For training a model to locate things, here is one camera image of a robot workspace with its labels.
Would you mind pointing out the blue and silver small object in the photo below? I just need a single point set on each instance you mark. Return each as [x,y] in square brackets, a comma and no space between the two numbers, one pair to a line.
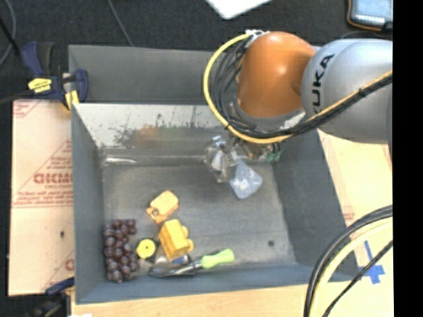
[181,260]

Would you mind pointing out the grey metal bin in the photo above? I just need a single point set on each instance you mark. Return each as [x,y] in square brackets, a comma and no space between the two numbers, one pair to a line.
[211,206]

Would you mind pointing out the dark purple toy grapes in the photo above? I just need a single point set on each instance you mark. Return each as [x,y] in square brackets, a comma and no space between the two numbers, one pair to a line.
[117,253]

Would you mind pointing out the brown cardboard board red print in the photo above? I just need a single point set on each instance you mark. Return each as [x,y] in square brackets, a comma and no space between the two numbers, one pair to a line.
[39,150]

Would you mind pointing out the orange padlock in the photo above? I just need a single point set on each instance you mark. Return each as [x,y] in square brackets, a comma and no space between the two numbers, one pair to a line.
[163,206]

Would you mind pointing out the yellow toy building block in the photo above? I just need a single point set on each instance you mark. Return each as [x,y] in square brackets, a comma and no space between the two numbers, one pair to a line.
[174,239]

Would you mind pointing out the yellow and black round disc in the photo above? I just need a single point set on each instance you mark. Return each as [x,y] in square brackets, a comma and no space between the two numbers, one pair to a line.
[145,249]

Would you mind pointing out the clear plastic bottle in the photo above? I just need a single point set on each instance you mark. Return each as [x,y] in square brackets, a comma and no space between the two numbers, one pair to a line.
[245,181]

